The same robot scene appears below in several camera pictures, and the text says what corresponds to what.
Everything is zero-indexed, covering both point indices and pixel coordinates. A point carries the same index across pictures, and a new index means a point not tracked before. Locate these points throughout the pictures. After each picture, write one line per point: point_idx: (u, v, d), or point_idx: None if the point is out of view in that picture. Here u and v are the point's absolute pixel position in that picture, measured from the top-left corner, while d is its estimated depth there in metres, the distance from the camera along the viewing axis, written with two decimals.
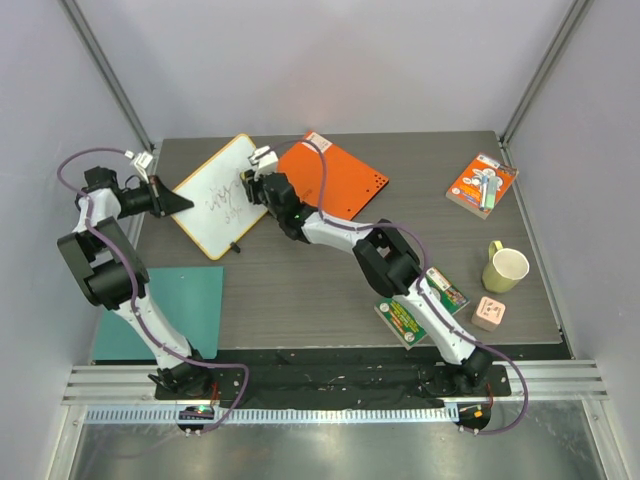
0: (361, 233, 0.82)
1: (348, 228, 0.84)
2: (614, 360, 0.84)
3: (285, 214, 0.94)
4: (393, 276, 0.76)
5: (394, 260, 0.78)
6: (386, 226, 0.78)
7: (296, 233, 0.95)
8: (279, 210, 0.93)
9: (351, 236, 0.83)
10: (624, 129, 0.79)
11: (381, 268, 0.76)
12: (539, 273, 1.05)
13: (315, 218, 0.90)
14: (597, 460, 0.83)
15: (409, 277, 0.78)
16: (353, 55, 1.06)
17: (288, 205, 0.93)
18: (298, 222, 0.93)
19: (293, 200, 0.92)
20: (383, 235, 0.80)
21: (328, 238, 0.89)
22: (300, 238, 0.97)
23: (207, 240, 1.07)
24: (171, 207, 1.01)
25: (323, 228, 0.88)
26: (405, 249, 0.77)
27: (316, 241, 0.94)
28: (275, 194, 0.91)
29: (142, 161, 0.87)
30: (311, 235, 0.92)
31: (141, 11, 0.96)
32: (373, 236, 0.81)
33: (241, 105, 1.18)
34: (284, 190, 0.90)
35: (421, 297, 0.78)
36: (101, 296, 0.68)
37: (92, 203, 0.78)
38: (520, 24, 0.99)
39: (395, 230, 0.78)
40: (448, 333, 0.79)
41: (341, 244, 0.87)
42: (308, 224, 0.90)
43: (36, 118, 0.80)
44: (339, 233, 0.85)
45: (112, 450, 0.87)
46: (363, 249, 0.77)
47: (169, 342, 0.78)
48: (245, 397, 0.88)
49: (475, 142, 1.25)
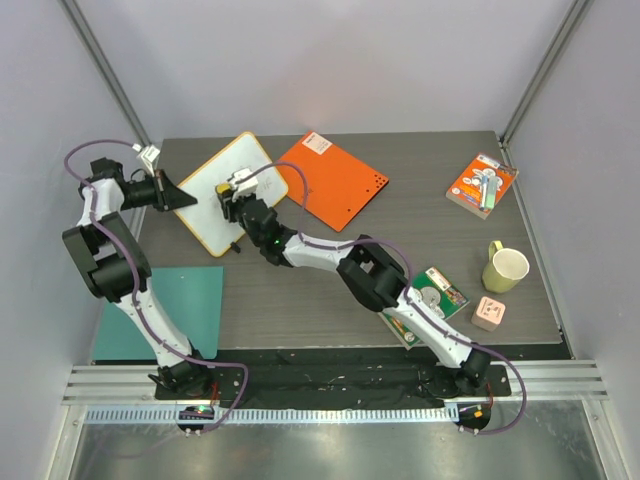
0: (342, 251, 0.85)
1: (329, 248, 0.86)
2: (614, 360, 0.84)
3: (266, 241, 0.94)
4: (379, 291, 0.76)
5: (379, 273, 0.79)
6: (368, 241, 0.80)
7: (279, 258, 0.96)
8: (261, 238, 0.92)
9: (332, 255, 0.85)
10: (624, 129, 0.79)
11: (367, 283, 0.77)
12: (540, 272, 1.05)
13: (295, 241, 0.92)
14: (597, 460, 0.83)
15: (395, 288, 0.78)
16: (352, 55, 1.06)
17: (269, 233, 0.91)
18: (280, 247, 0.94)
19: (273, 227, 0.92)
20: (365, 250, 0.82)
21: (309, 260, 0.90)
22: (282, 262, 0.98)
23: (209, 238, 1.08)
24: (175, 203, 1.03)
25: (303, 251, 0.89)
26: (389, 263, 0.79)
27: (296, 263, 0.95)
28: (255, 223, 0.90)
29: (149, 154, 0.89)
30: (292, 258, 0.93)
31: (142, 11, 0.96)
32: (355, 253, 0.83)
33: (241, 105, 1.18)
34: (265, 218, 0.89)
35: (411, 307, 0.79)
36: (103, 289, 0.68)
37: (96, 194, 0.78)
38: (520, 24, 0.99)
39: (376, 245, 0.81)
40: (443, 338, 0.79)
41: (322, 264, 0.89)
42: (289, 248, 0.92)
43: (35, 118, 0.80)
44: (320, 254, 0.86)
45: (112, 450, 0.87)
46: (348, 267, 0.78)
47: (169, 339, 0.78)
48: (245, 397, 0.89)
49: (476, 142, 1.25)
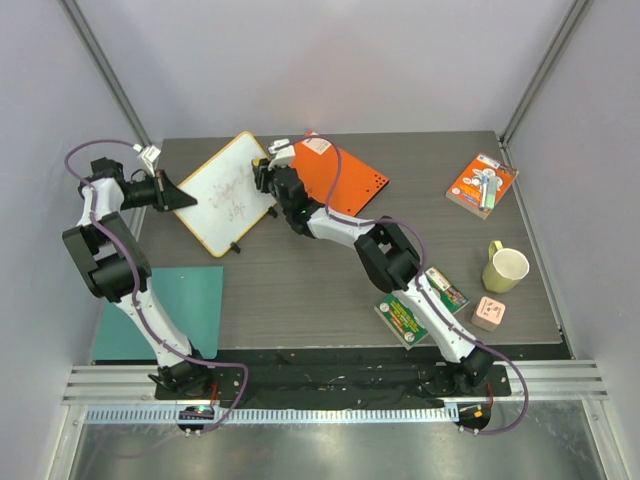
0: (364, 228, 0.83)
1: (351, 224, 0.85)
2: (614, 360, 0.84)
3: (293, 209, 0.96)
4: (392, 272, 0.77)
5: (394, 256, 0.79)
6: (388, 221, 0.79)
7: (302, 228, 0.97)
8: (288, 204, 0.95)
9: (352, 231, 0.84)
10: (624, 129, 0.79)
11: (381, 263, 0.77)
12: (539, 272, 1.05)
13: (321, 213, 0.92)
14: (597, 460, 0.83)
15: (408, 273, 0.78)
16: (352, 55, 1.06)
17: (297, 200, 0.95)
18: (304, 218, 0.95)
19: (301, 196, 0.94)
20: (385, 231, 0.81)
21: (332, 233, 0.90)
22: (305, 233, 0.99)
23: (210, 238, 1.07)
24: (174, 203, 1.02)
25: (327, 223, 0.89)
26: (406, 247, 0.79)
27: (321, 235, 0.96)
28: (284, 188, 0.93)
29: (150, 154, 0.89)
30: (316, 229, 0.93)
31: (142, 12, 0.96)
32: (375, 232, 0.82)
33: (241, 105, 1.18)
34: (294, 184, 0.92)
35: (420, 293, 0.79)
36: (104, 289, 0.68)
37: (96, 194, 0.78)
38: (520, 25, 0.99)
39: (396, 227, 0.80)
40: (447, 330, 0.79)
41: (343, 239, 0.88)
42: (313, 219, 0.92)
43: (36, 118, 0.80)
44: (341, 229, 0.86)
45: (113, 450, 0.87)
46: (365, 244, 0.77)
47: (169, 339, 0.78)
48: (245, 397, 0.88)
49: (476, 142, 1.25)
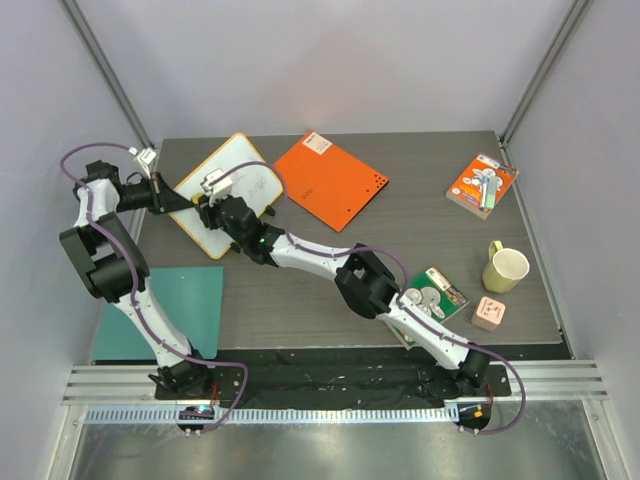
0: (338, 258, 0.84)
1: (324, 254, 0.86)
2: (613, 360, 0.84)
3: (249, 240, 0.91)
4: (374, 299, 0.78)
5: (371, 281, 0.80)
6: (362, 250, 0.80)
7: (263, 257, 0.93)
8: (243, 236, 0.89)
9: (327, 262, 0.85)
10: (624, 129, 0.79)
11: (362, 292, 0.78)
12: (539, 272, 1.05)
13: (283, 242, 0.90)
14: (597, 460, 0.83)
15: (388, 295, 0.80)
16: (352, 55, 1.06)
17: (251, 230, 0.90)
18: (265, 247, 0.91)
19: (255, 225, 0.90)
20: (360, 259, 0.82)
21: (299, 262, 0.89)
22: (267, 262, 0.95)
23: (207, 240, 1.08)
24: (171, 205, 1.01)
25: (293, 253, 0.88)
26: (382, 270, 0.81)
27: (283, 263, 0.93)
28: (235, 220, 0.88)
29: (145, 156, 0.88)
30: (280, 260, 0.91)
31: (142, 11, 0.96)
32: (351, 261, 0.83)
33: (241, 106, 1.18)
34: (244, 214, 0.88)
35: (404, 311, 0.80)
36: (102, 289, 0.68)
37: (92, 194, 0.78)
38: (520, 25, 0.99)
39: (370, 253, 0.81)
40: (438, 340, 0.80)
41: (315, 269, 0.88)
42: (276, 249, 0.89)
43: (35, 118, 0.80)
44: (314, 261, 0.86)
45: (112, 450, 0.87)
46: (344, 278, 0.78)
47: (169, 338, 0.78)
48: (245, 397, 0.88)
49: (476, 142, 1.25)
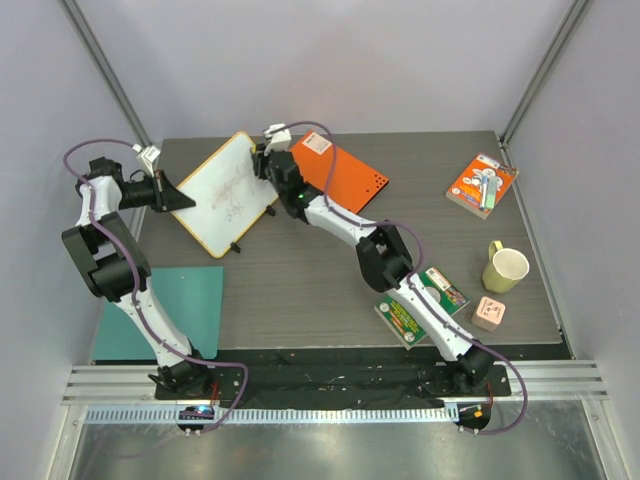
0: (365, 229, 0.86)
1: (352, 222, 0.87)
2: (613, 360, 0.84)
3: (289, 192, 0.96)
4: (387, 274, 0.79)
5: (389, 258, 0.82)
6: (389, 226, 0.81)
7: (297, 212, 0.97)
8: (282, 188, 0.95)
9: (354, 230, 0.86)
10: (623, 129, 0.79)
11: (378, 266, 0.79)
12: (540, 272, 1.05)
13: (319, 202, 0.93)
14: (597, 460, 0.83)
15: (400, 273, 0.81)
16: (352, 54, 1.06)
17: (292, 183, 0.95)
18: (301, 203, 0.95)
19: (297, 180, 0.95)
20: (384, 235, 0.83)
21: (329, 225, 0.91)
22: (300, 218, 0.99)
23: (209, 238, 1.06)
24: (172, 204, 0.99)
25: (325, 214, 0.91)
26: (402, 251, 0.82)
27: (316, 222, 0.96)
28: (279, 172, 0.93)
29: (149, 154, 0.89)
30: (314, 217, 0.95)
31: (142, 11, 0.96)
32: (375, 235, 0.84)
33: (241, 105, 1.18)
34: (288, 169, 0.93)
35: (412, 292, 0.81)
36: (104, 289, 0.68)
37: (94, 192, 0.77)
38: (520, 24, 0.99)
39: (396, 231, 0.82)
40: (442, 328, 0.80)
41: (341, 234, 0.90)
42: (311, 207, 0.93)
43: (35, 118, 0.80)
44: (343, 226, 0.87)
45: (112, 450, 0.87)
46: (366, 247, 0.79)
47: (169, 338, 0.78)
48: (245, 397, 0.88)
49: (476, 142, 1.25)
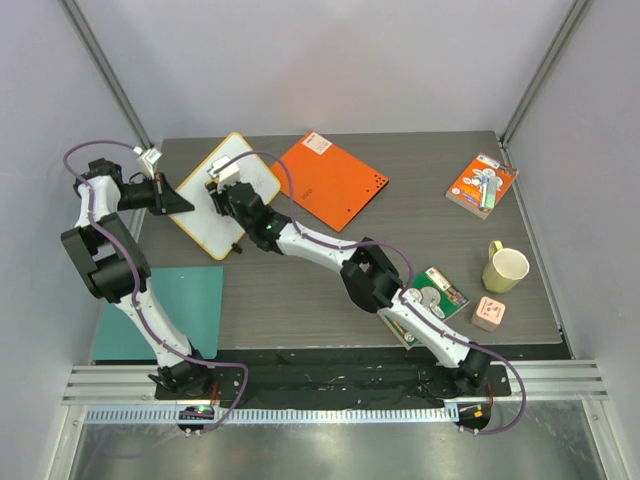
0: (345, 250, 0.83)
1: (331, 246, 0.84)
2: (613, 360, 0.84)
3: (255, 225, 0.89)
4: (377, 294, 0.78)
5: (376, 275, 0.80)
6: (370, 243, 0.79)
7: (269, 244, 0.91)
8: (248, 221, 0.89)
9: (334, 254, 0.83)
10: (624, 129, 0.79)
11: (367, 287, 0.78)
12: (540, 272, 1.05)
13: (291, 231, 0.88)
14: (597, 460, 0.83)
15: (391, 289, 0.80)
16: (352, 55, 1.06)
17: (257, 215, 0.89)
18: (271, 234, 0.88)
19: (261, 211, 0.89)
20: (366, 253, 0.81)
21: (305, 253, 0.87)
22: (273, 250, 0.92)
23: (209, 240, 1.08)
24: (172, 205, 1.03)
25: (300, 242, 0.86)
26: (387, 266, 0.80)
27: (289, 252, 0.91)
28: (242, 205, 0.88)
29: (150, 156, 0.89)
30: (286, 248, 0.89)
31: (142, 12, 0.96)
32: (357, 254, 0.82)
33: (241, 106, 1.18)
34: (251, 200, 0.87)
35: (406, 307, 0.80)
36: (103, 289, 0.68)
37: (94, 192, 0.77)
38: (520, 24, 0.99)
39: (377, 248, 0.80)
40: (440, 337, 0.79)
41: (321, 260, 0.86)
42: (283, 238, 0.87)
43: (35, 118, 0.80)
44: (320, 251, 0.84)
45: (112, 450, 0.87)
46: (350, 270, 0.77)
47: (169, 339, 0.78)
48: (245, 397, 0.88)
49: (476, 143, 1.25)
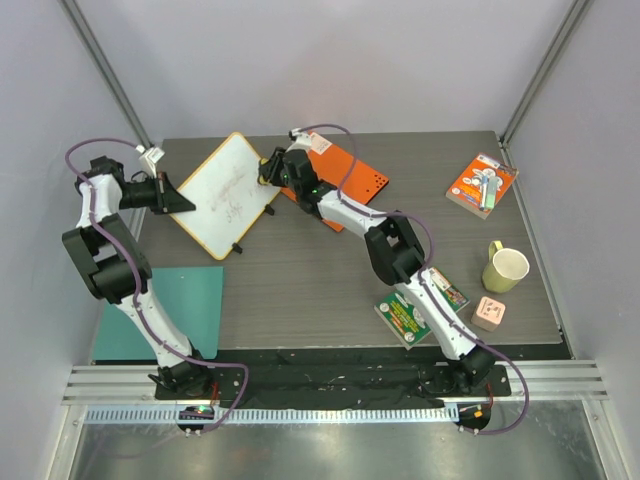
0: (375, 219, 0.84)
1: (362, 213, 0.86)
2: (613, 359, 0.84)
3: (303, 187, 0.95)
4: (397, 266, 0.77)
5: (400, 250, 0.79)
6: (399, 216, 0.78)
7: (312, 207, 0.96)
8: (296, 182, 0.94)
9: (364, 221, 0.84)
10: (624, 129, 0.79)
11: (388, 257, 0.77)
12: (540, 272, 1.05)
13: (332, 196, 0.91)
14: (597, 460, 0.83)
15: (412, 267, 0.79)
16: (352, 55, 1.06)
17: (306, 178, 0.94)
18: (315, 197, 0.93)
19: (310, 175, 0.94)
20: (395, 226, 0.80)
21: (341, 218, 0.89)
22: (315, 213, 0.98)
23: (210, 240, 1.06)
24: (173, 205, 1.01)
25: (338, 208, 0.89)
26: (413, 243, 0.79)
27: (328, 218, 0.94)
28: (292, 167, 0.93)
29: (153, 155, 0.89)
30: (325, 211, 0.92)
31: (143, 12, 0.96)
32: (385, 225, 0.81)
33: (242, 105, 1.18)
34: (302, 162, 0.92)
35: (422, 287, 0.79)
36: (104, 290, 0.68)
37: (95, 192, 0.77)
38: (520, 24, 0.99)
39: (407, 222, 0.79)
40: (448, 326, 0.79)
41: (352, 228, 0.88)
42: (324, 200, 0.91)
43: (35, 117, 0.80)
44: (353, 217, 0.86)
45: (112, 450, 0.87)
46: (374, 237, 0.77)
47: (169, 339, 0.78)
48: (245, 397, 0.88)
49: (476, 143, 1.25)
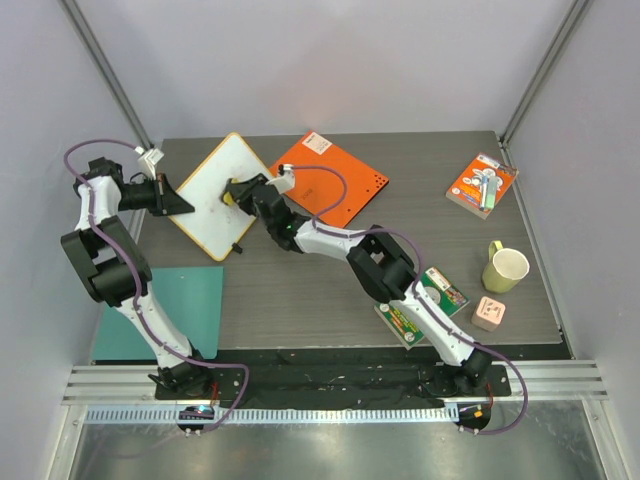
0: (354, 239, 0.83)
1: (341, 236, 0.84)
2: (614, 359, 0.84)
3: (277, 225, 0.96)
4: (388, 282, 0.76)
5: (388, 265, 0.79)
6: (379, 230, 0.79)
7: (289, 244, 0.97)
8: (270, 221, 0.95)
9: (343, 243, 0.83)
10: (624, 129, 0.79)
11: (376, 274, 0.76)
12: (539, 272, 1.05)
13: (307, 227, 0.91)
14: (597, 460, 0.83)
15: (404, 281, 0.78)
16: (351, 55, 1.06)
17: (279, 216, 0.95)
18: (291, 233, 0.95)
19: (283, 211, 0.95)
20: (376, 241, 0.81)
21: (321, 246, 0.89)
22: (293, 249, 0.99)
23: (210, 240, 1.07)
24: (172, 207, 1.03)
25: (315, 236, 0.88)
26: (399, 254, 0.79)
27: (307, 250, 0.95)
28: (265, 206, 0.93)
29: (152, 157, 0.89)
30: (303, 244, 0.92)
31: (142, 12, 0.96)
32: (366, 242, 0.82)
33: (241, 105, 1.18)
34: (274, 201, 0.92)
35: (418, 301, 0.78)
36: (104, 293, 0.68)
37: (94, 193, 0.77)
38: (520, 24, 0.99)
39: (388, 235, 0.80)
40: (447, 335, 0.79)
41: (333, 251, 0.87)
42: (300, 234, 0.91)
43: (35, 118, 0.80)
44: (331, 241, 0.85)
45: (112, 450, 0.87)
46: (358, 256, 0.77)
47: (169, 341, 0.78)
48: (245, 397, 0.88)
49: (476, 143, 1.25)
